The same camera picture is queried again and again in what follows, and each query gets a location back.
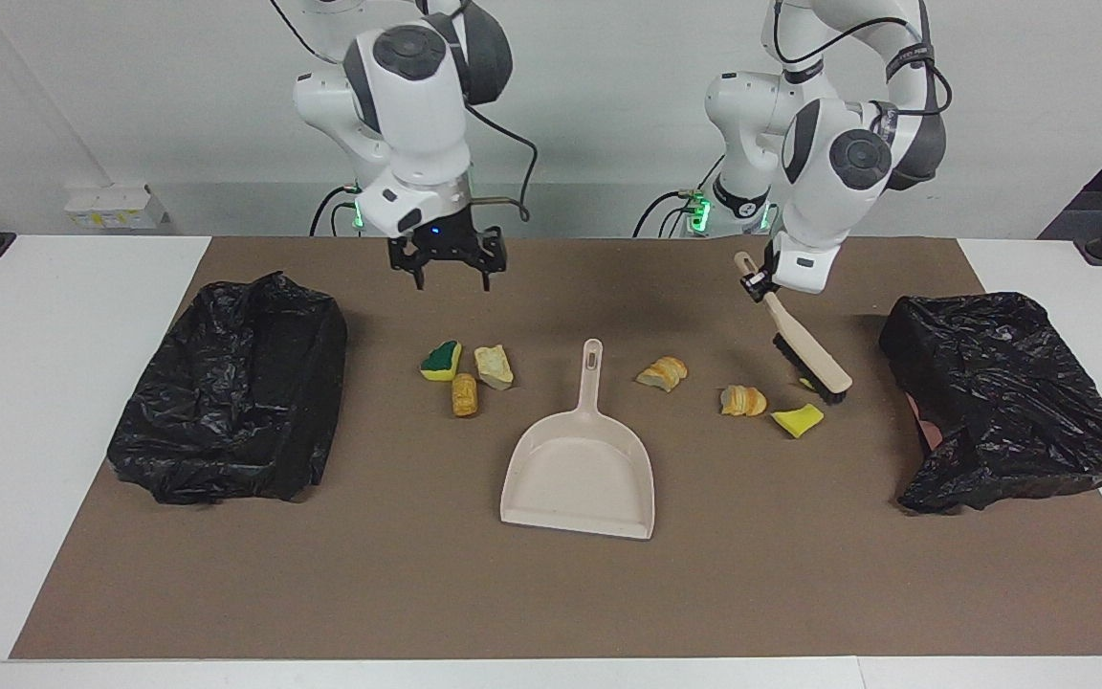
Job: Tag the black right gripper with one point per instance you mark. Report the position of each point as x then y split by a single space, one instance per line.
446 241

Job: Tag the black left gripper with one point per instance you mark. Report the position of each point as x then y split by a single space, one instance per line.
772 268

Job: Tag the beige brush black bristles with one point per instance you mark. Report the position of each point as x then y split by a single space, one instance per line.
804 340

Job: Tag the green and yellow sponge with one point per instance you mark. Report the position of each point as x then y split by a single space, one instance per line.
441 362

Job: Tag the orange striped bread piece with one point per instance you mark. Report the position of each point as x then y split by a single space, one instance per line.
742 401
663 373

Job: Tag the pale bread chunk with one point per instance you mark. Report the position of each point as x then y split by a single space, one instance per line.
494 366

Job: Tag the brown oval croquette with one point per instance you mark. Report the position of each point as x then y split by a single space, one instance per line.
464 395

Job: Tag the yellow wedge sponge piece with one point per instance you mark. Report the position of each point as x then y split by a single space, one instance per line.
797 421

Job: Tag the beige plastic dustpan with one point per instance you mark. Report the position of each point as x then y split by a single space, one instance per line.
580 478

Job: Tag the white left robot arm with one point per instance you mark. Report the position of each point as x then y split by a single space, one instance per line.
828 153

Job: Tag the pink plastic bin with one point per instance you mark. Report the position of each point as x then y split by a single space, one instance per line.
924 426

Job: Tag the black bag with pink bin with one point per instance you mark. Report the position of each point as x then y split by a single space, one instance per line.
1010 402

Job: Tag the black trash bag bin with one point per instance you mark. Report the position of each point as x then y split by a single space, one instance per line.
207 431

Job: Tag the brown table mat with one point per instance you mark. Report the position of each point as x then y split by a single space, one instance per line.
551 593

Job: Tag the white wall power strip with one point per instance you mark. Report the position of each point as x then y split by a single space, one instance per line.
116 206

